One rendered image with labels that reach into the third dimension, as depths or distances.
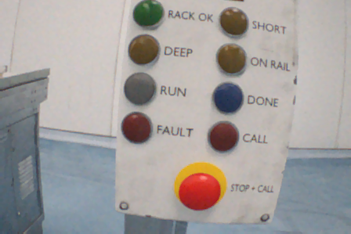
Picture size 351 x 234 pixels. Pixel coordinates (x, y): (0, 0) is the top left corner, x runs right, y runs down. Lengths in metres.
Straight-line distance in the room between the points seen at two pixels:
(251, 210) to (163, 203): 0.09
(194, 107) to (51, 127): 4.02
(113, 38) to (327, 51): 2.17
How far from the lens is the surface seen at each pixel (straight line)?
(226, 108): 0.44
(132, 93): 0.44
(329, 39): 4.65
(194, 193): 0.43
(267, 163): 0.46
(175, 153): 0.45
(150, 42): 0.44
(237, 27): 0.43
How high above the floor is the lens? 1.02
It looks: 8 degrees down
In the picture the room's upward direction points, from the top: 5 degrees clockwise
